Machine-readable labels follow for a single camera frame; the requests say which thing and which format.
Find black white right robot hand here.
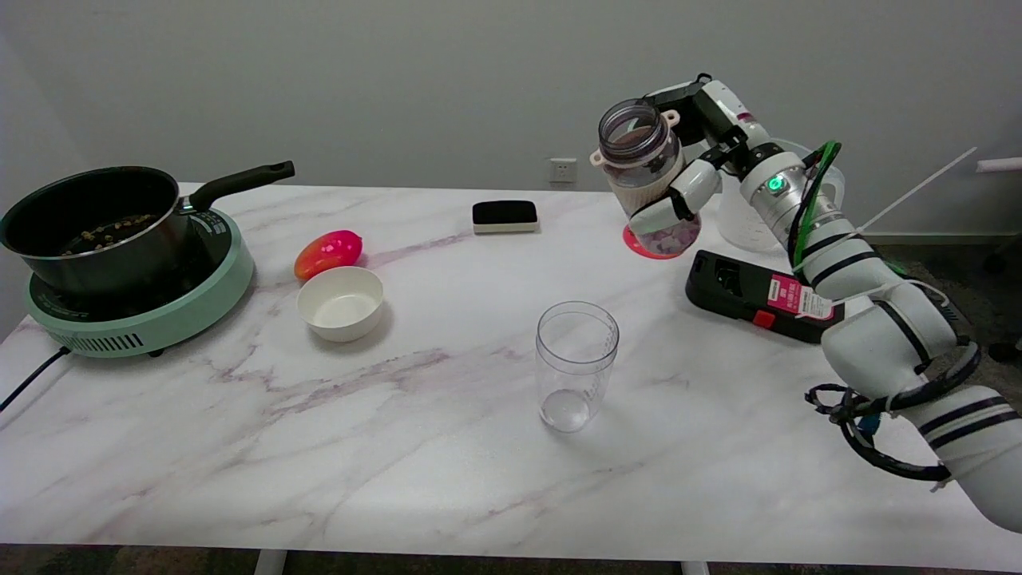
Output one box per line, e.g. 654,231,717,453
628,73,785,237

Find clear bottle with beige band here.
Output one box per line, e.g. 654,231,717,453
589,97,703,259

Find translucent plastic measuring jug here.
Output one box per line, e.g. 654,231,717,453
715,139,846,253

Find pink coaster with toy figure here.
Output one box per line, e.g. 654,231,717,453
623,223,681,261

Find black device with pink label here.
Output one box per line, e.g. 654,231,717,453
685,249,846,345

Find black whiteboard eraser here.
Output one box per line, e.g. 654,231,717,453
472,200,538,235

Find clear plastic measuring cup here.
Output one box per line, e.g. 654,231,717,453
535,302,620,434

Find red orange mango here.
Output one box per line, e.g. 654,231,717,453
294,230,364,282

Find white bowl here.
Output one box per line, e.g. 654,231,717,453
297,266,385,343

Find green induction cooker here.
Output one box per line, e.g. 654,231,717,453
25,208,256,359

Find brown beans in saucepan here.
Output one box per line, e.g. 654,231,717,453
62,212,157,256

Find green robot cable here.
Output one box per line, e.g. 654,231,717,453
790,141,844,268

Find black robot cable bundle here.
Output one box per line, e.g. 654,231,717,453
786,144,984,484

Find black saucepan with handle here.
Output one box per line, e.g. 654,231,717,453
0,161,295,298

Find black cooker power cord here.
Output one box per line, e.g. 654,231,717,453
0,346,71,413

